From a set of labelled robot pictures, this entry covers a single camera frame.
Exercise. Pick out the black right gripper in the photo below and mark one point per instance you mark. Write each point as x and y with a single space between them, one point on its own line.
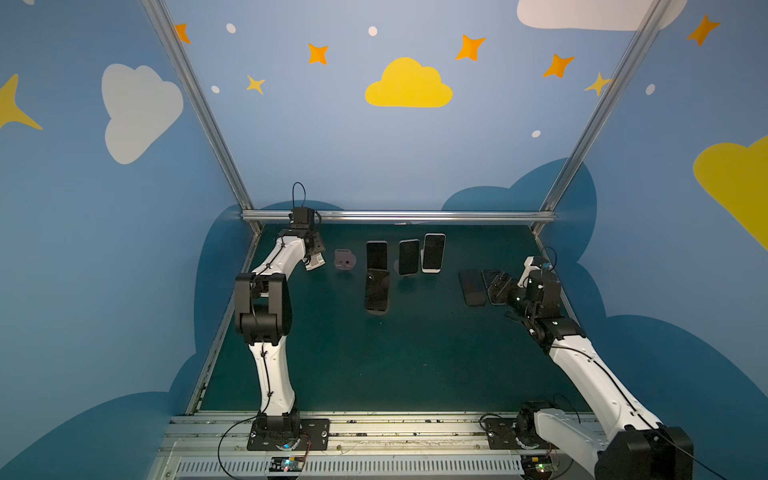
519 294

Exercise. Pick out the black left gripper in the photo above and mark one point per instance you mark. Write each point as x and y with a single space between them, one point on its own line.
315 247

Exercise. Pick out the white phone stand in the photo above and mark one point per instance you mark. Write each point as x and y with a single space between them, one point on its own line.
314 261

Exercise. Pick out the purple phone stand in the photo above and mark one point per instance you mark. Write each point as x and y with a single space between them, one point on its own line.
344 259

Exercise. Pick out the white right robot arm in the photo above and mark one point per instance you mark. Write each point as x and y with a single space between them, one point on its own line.
635 443

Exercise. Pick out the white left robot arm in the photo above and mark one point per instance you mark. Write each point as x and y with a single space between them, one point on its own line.
263 317

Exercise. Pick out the white-framed phone back right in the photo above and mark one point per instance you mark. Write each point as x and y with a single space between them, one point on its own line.
433 253

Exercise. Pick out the aluminium back frame rail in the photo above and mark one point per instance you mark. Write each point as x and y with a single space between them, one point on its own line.
415 217

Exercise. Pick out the metal base rail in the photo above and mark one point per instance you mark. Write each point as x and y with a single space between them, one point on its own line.
358 445

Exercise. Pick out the aluminium left frame post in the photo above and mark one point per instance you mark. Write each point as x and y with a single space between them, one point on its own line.
162 22

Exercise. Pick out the aluminium frame post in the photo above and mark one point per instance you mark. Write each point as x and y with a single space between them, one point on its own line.
162 22
633 56

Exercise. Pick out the aluminium right frame post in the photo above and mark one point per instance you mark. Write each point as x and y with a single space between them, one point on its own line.
633 56

